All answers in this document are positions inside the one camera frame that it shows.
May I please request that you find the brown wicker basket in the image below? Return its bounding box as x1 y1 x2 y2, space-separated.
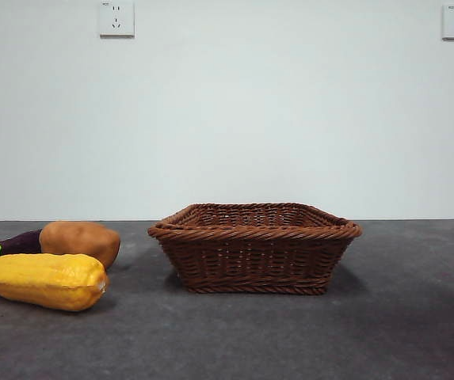
147 202 364 295

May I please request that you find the yellow corn cob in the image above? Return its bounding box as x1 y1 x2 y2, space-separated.
0 253 110 313

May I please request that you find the brown potato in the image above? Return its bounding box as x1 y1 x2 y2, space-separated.
38 221 121 271

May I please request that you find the purple eggplant with green stem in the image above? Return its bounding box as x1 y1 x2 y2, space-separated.
0 228 44 267

